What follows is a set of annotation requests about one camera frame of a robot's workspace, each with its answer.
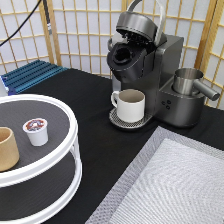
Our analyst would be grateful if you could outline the grey pod coffee machine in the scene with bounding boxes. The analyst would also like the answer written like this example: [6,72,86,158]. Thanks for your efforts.
[107,0,204,130]

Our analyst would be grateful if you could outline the white coffee pod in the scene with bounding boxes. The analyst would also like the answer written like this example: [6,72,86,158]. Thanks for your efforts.
[23,118,48,146]

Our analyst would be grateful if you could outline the white ceramic mug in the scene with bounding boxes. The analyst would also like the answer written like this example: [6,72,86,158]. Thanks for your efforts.
[111,89,145,123]

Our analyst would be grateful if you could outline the steel milk frother jug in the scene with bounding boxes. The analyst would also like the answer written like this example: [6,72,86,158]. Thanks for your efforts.
[173,68,220,101]

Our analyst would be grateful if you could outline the wooden shoji screen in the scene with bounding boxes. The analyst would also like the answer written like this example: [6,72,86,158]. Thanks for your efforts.
[0,0,224,110]

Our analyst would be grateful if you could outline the white two-tier round shelf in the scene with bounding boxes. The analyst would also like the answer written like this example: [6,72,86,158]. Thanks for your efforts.
[0,94,82,224]

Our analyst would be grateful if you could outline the blue ribbed metal block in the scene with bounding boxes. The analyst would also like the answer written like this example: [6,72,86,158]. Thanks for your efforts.
[2,60,66,95]

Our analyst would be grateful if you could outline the grey woven placemat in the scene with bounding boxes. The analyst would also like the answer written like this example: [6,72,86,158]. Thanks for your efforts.
[85,127,224,224]

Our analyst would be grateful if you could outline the tan wooden cup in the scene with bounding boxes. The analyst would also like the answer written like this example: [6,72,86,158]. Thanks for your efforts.
[0,127,19,172]

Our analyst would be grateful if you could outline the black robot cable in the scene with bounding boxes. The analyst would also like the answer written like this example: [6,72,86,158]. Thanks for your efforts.
[0,0,44,48]

